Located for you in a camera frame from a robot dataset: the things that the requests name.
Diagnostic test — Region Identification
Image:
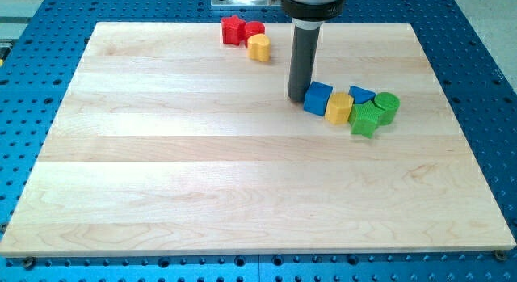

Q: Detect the yellow hexagon block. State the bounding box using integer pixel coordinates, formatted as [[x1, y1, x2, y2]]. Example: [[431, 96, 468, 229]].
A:
[[324, 92, 354, 124]]

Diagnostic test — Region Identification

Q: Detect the blue triangle block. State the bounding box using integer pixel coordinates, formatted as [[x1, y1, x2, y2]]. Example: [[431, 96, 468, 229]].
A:
[[348, 86, 376, 104]]

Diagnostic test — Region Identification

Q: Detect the blue cube block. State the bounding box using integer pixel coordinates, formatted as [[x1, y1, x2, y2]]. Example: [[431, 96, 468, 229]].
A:
[[303, 82, 333, 116]]

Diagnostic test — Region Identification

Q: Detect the light wooden board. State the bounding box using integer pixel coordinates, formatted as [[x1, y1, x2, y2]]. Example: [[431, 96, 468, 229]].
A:
[[1, 22, 515, 257]]

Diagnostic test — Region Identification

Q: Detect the yellow heart block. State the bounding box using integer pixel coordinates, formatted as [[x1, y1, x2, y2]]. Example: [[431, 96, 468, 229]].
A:
[[247, 33, 271, 62]]

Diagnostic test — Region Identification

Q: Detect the green star block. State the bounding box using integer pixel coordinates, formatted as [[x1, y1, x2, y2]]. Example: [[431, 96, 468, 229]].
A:
[[348, 101, 385, 138]]

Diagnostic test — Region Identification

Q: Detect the red cylinder block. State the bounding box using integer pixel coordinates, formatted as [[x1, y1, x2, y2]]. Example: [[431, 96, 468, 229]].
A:
[[244, 21, 266, 46]]

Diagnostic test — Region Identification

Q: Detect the red star block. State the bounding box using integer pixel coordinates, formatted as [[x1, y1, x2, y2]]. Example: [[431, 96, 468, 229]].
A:
[[221, 15, 246, 46]]

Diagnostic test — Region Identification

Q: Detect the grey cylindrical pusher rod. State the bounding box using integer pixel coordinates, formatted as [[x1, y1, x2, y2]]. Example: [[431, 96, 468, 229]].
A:
[[288, 19, 322, 103]]

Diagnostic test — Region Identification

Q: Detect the green cylinder block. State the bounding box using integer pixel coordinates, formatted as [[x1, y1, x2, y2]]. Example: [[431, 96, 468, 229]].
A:
[[374, 92, 401, 125]]

